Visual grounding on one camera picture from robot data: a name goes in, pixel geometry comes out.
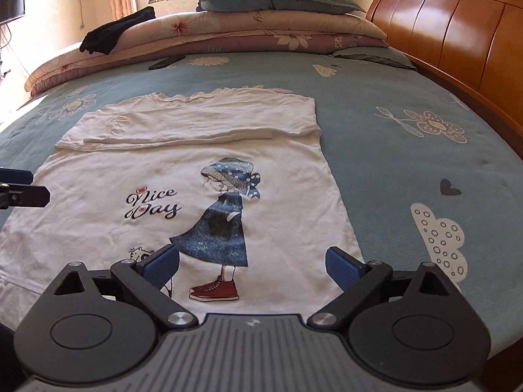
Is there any mauve floral folded quilt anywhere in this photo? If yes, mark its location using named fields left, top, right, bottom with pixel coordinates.
left=26, top=33, right=389, bottom=95

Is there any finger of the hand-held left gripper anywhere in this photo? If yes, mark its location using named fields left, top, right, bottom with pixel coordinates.
left=0, top=184, right=51, bottom=210
left=0, top=167, right=34, bottom=185

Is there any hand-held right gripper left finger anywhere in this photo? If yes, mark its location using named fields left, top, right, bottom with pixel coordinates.
left=53, top=244, right=205, bottom=331

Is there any blue floral bed sheet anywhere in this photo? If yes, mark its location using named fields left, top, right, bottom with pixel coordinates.
left=0, top=47, right=523, bottom=356

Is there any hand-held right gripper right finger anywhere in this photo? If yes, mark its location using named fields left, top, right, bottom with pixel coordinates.
left=307, top=246, right=450, bottom=331

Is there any cream floral folded quilt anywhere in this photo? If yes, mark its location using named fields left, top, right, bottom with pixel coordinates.
left=25, top=10, right=389, bottom=90

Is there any wooden bed headboard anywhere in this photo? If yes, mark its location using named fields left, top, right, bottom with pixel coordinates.
left=365, top=0, right=523, bottom=148

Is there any small blue-grey pillow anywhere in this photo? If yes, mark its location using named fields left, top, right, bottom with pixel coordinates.
left=329, top=47, right=417, bottom=69

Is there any white printed t-shirt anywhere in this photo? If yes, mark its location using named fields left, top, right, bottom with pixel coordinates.
left=0, top=86, right=364, bottom=315

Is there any black garment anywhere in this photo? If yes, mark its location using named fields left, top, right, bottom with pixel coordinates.
left=79, top=6, right=157, bottom=56

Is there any black smartphone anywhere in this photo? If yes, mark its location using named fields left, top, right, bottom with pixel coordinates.
left=148, top=55, right=186, bottom=70

